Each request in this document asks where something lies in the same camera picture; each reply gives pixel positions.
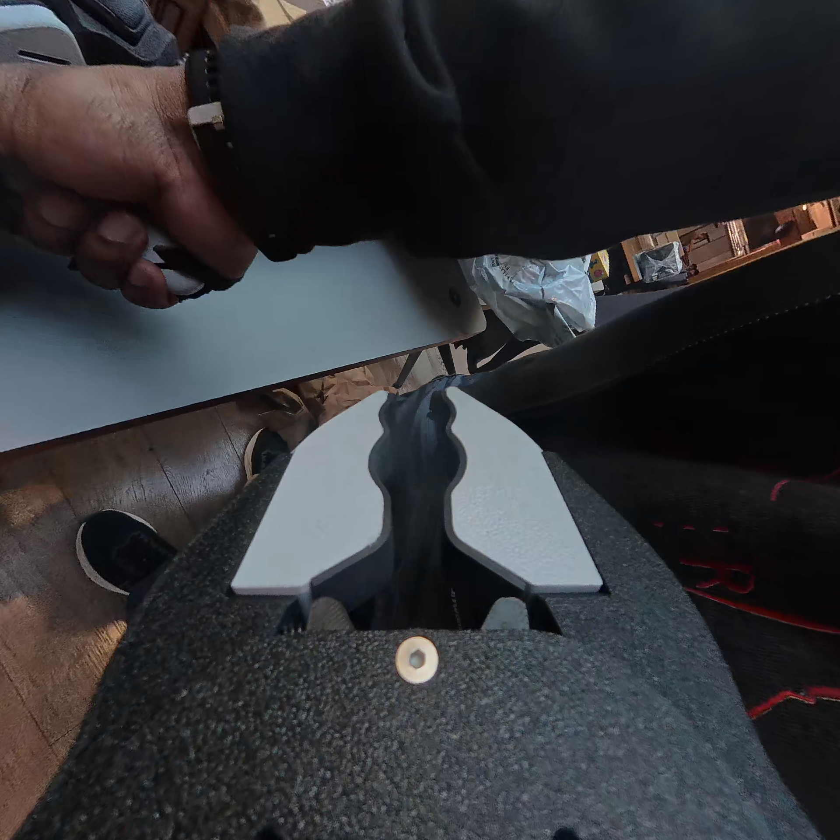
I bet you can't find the black garment with red print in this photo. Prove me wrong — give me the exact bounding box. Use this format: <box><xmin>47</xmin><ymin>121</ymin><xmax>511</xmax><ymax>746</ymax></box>
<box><xmin>367</xmin><ymin>249</ymin><xmax>840</xmax><ymax>840</ymax></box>

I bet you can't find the grey chair back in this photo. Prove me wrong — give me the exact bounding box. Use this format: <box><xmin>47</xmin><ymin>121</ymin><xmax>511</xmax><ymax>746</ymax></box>
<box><xmin>0</xmin><ymin>25</ymin><xmax>86</xmax><ymax>67</ymax></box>

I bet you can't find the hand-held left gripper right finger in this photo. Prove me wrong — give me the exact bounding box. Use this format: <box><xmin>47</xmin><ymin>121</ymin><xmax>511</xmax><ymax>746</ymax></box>
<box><xmin>444</xmin><ymin>386</ymin><xmax>605</xmax><ymax>631</ymax></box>

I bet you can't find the brown crumpled paper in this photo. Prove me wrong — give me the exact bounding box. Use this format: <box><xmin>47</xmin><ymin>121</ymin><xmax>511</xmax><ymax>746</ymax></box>
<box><xmin>259</xmin><ymin>357</ymin><xmax>434</xmax><ymax>454</ymax></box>

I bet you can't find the white crumpled plastic bag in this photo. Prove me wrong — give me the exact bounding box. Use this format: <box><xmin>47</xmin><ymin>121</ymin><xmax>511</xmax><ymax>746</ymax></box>
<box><xmin>458</xmin><ymin>254</ymin><xmax>598</xmax><ymax>348</ymax></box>

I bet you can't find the small grey plastic bag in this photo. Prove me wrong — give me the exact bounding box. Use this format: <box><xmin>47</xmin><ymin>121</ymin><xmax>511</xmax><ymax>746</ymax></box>
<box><xmin>635</xmin><ymin>241</ymin><xmax>687</xmax><ymax>284</ymax></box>

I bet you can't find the wooden shelf with boxes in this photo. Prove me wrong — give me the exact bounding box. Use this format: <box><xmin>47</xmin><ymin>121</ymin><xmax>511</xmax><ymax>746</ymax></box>
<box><xmin>607</xmin><ymin>197</ymin><xmax>840</xmax><ymax>284</ymax></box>

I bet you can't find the person's right hand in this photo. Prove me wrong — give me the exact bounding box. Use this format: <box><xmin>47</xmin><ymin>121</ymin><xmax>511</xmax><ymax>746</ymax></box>
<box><xmin>0</xmin><ymin>62</ymin><xmax>258</xmax><ymax>309</ymax></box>

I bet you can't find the black shoe white sole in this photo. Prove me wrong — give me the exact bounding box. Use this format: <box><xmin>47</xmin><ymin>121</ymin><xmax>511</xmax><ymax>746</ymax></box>
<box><xmin>243</xmin><ymin>428</ymin><xmax>290</xmax><ymax>485</ymax></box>
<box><xmin>75</xmin><ymin>510</ymin><xmax>178</xmax><ymax>596</ymax></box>

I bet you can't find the light grey desk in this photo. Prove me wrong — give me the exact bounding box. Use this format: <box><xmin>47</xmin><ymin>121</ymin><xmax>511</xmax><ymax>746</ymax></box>
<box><xmin>0</xmin><ymin>235</ymin><xmax>488</xmax><ymax>454</ymax></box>

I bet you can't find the person's right forearm black sleeve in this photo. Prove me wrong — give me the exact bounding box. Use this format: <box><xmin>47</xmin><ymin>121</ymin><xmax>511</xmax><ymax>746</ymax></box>
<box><xmin>215</xmin><ymin>0</ymin><xmax>840</xmax><ymax>263</ymax></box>

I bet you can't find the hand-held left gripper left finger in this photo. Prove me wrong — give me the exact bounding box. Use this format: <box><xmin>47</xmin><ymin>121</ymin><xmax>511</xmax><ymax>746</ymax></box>
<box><xmin>231</xmin><ymin>390</ymin><xmax>395</xmax><ymax>631</ymax></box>

